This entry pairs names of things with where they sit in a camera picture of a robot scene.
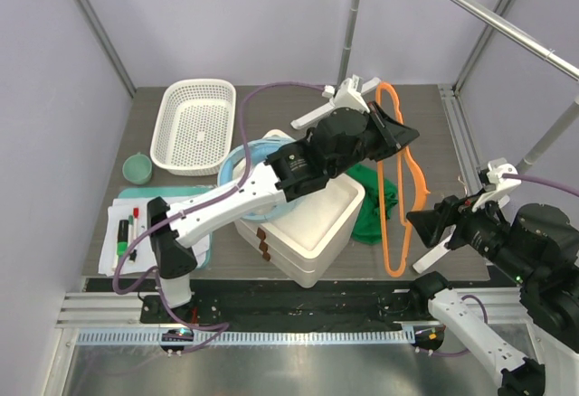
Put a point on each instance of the green t shirt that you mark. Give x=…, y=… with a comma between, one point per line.
x=367, y=229

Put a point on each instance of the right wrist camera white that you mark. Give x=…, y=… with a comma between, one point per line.
x=495, y=187

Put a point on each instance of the light blue headphones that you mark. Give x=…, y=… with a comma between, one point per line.
x=259, y=149

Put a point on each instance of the red capped marker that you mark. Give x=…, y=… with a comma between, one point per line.
x=135, y=214

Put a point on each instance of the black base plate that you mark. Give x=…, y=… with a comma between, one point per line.
x=281, y=306

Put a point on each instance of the teal bordered mat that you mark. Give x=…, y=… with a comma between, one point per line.
x=170, y=194

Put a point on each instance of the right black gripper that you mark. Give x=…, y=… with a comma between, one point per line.
x=430, y=222

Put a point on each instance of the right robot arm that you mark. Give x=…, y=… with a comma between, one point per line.
x=537, y=251

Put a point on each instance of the white slotted cable duct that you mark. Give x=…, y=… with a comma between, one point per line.
x=179, y=336

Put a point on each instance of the green plastic cup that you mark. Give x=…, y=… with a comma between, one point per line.
x=137, y=169

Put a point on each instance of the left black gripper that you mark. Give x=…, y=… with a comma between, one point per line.
x=392, y=135

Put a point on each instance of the white stacked storage box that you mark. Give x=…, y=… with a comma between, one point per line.
x=303, y=238

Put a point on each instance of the orange clothes hanger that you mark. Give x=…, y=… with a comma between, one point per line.
x=420, y=199

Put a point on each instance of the white perforated plastic basket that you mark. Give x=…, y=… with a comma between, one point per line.
x=194, y=127

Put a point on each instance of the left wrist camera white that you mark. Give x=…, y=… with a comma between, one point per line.
x=347, y=95

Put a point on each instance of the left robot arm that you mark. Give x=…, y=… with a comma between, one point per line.
x=336, y=143

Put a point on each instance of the green highlighter marker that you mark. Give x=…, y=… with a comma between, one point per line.
x=122, y=237

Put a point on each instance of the black capped marker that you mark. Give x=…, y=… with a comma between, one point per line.
x=133, y=255

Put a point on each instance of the green capped marker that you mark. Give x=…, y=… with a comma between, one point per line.
x=131, y=229

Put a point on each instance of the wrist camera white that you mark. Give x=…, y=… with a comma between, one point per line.
x=347, y=95
x=495, y=187

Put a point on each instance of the metal clothes rack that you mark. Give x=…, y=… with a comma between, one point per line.
x=510, y=99

